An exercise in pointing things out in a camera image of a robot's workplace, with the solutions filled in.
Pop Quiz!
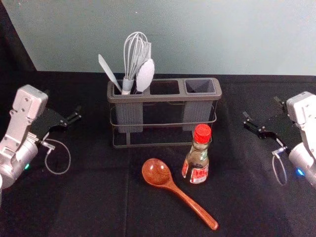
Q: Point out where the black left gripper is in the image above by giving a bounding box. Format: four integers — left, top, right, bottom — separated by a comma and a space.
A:
29, 89, 82, 141

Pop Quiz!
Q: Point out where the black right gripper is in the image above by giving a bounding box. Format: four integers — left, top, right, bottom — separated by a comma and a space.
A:
242, 96, 302, 149

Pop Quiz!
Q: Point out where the grey silicone spatula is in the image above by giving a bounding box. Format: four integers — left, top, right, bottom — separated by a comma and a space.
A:
97, 53, 123, 93

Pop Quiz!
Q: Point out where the grey ribbed rack insert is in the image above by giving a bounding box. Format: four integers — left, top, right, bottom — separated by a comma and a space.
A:
182, 79, 214, 132
112, 80, 145, 133

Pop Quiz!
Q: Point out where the black hanging cloth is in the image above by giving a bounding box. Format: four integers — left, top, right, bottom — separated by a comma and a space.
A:
0, 0, 38, 73

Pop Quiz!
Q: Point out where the clear bottle with red cap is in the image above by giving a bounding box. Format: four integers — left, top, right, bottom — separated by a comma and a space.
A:
181, 123, 213, 185

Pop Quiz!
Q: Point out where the grey silicone spoon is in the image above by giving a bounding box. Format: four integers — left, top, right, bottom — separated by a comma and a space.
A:
135, 58, 156, 94

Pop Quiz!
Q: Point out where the black table cloth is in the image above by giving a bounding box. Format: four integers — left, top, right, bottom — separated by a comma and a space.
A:
0, 70, 316, 237

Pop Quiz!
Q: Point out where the grey slotted turner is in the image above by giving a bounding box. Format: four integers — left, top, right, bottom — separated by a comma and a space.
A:
137, 41, 152, 64

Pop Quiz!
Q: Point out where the brown wooden spoon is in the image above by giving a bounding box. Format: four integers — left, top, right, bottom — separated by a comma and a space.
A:
141, 158, 220, 231

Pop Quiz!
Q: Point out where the thin left gripper cable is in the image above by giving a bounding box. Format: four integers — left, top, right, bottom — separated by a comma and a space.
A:
40, 138, 72, 176

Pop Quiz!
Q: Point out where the thin gripper cable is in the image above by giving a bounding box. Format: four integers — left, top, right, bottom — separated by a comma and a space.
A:
271, 146, 290, 187
40, 138, 72, 176

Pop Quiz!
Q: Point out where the thin right gripper cable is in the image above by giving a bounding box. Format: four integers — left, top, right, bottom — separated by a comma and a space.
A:
271, 146, 290, 187

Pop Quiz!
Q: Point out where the grey wire whisk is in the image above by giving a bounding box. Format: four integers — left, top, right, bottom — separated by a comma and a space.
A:
120, 31, 149, 96

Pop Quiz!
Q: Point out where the black wire utensil rack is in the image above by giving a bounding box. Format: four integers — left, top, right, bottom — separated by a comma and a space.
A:
107, 77, 223, 149

